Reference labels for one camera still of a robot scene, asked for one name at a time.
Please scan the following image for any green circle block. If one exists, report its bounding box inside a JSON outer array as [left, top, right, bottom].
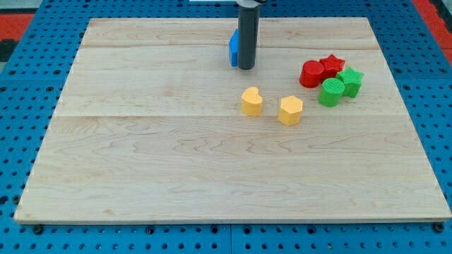
[[318, 78, 345, 107]]

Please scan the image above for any red circle block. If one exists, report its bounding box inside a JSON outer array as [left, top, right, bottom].
[[299, 60, 324, 88]]

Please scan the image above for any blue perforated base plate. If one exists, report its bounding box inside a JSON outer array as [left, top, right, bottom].
[[1, 1, 451, 253]]

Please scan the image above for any yellow hexagon block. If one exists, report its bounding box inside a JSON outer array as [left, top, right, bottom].
[[278, 95, 304, 126]]

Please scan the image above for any yellow heart block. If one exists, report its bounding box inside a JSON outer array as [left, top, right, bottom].
[[241, 87, 263, 116]]

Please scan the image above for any wooden board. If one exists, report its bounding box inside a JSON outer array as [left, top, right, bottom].
[[14, 18, 451, 225]]

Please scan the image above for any blue cube block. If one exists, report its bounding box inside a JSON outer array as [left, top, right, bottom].
[[229, 29, 239, 67]]

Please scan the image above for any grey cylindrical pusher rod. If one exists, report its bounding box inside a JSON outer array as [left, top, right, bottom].
[[236, 0, 260, 70]]

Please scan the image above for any green star block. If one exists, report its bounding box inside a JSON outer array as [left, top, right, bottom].
[[336, 67, 364, 98]]

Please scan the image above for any red star block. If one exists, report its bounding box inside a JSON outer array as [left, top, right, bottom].
[[319, 54, 345, 79]]

